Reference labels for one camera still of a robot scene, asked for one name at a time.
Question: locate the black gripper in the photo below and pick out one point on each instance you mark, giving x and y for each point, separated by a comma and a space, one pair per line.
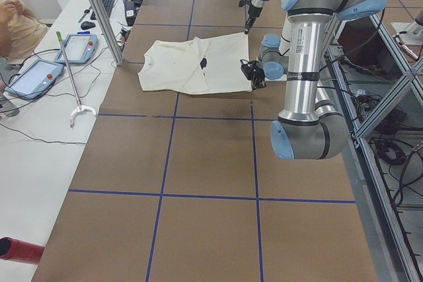
258, 78
253, 10

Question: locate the cream long-sleeve printed shirt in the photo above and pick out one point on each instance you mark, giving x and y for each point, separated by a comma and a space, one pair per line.
198, 66

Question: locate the black power adapter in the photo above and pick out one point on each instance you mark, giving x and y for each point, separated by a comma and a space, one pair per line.
130, 12

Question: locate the black computer mouse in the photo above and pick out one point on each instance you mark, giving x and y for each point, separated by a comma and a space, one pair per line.
87, 25

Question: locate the far blue teach pendant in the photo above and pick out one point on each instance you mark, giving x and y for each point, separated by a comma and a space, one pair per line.
79, 48

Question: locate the blue teach pendant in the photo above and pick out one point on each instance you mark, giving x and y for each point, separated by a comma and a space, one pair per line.
79, 48
35, 80

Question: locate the silver reacher grabber tool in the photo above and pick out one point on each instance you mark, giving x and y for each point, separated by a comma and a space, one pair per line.
80, 107

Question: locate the near blue teach pendant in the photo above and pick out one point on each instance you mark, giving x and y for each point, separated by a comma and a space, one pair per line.
35, 80

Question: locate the seated person in beige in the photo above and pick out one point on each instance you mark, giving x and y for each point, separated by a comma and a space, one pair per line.
20, 31

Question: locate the red cylinder tube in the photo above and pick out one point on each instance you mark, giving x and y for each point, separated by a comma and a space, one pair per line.
20, 251

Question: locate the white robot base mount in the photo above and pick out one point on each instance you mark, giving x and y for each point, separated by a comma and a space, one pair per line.
327, 27

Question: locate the aluminium truss frame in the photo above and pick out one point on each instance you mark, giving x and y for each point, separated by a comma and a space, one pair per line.
379, 89

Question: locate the aluminium frame post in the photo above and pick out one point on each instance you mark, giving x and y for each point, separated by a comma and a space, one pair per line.
105, 26

